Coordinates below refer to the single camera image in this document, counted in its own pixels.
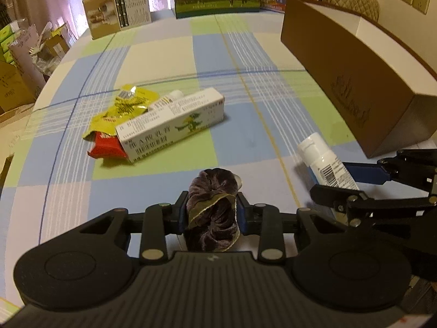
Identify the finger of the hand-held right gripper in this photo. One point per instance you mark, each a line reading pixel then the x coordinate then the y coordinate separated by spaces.
pixel 365 174
pixel 327 194

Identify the beige printed box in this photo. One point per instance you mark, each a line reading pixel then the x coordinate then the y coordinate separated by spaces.
pixel 116 10

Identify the small open cardboard boxes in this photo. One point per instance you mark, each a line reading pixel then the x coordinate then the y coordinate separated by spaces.
pixel 56 42

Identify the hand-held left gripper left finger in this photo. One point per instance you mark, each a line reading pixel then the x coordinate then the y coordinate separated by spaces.
pixel 183 217

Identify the tan cardboard box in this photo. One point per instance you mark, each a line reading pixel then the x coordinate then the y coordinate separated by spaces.
pixel 13 85

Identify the white ointment box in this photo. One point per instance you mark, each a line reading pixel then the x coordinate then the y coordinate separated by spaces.
pixel 170 123

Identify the brown cardboard box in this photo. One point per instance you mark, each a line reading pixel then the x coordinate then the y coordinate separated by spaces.
pixel 341 75

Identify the yellow red snack packet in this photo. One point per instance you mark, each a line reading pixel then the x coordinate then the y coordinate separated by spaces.
pixel 114 109

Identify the white capped small bottle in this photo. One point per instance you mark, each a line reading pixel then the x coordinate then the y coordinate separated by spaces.
pixel 174 94

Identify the blue white tube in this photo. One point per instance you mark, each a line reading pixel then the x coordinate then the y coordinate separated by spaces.
pixel 324 164

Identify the stack of green boxes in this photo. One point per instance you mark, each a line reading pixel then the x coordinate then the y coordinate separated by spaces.
pixel 6 37

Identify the dark velvet scrunchie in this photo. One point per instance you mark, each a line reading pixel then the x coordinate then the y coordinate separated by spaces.
pixel 211 205

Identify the flat cardboard sheet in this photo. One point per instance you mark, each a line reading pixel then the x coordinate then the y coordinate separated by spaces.
pixel 15 113

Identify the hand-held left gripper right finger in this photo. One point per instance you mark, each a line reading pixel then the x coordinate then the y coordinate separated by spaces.
pixel 240 211

